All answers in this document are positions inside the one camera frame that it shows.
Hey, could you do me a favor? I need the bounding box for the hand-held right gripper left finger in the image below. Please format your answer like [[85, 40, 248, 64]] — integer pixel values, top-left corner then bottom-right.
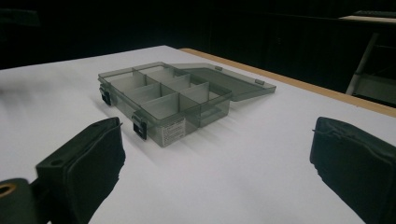
[[35, 117, 127, 224]]

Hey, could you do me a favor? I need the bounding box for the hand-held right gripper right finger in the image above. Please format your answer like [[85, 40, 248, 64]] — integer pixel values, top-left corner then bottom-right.
[[309, 116, 396, 224]]

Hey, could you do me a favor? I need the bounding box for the clear grey plastic organizer box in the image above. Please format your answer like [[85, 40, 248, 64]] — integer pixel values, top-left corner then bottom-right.
[[97, 61, 277, 148]]

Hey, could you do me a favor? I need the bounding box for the light desk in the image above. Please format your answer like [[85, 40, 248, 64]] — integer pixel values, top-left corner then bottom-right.
[[339, 15, 396, 24]]

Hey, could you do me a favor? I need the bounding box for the dark keyboard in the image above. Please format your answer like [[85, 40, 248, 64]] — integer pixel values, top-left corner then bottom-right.
[[353, 9, 396, 19]]

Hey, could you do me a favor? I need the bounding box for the metal table frame background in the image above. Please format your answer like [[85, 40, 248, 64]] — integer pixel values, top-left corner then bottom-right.
[[345, 32, 396, 105]]

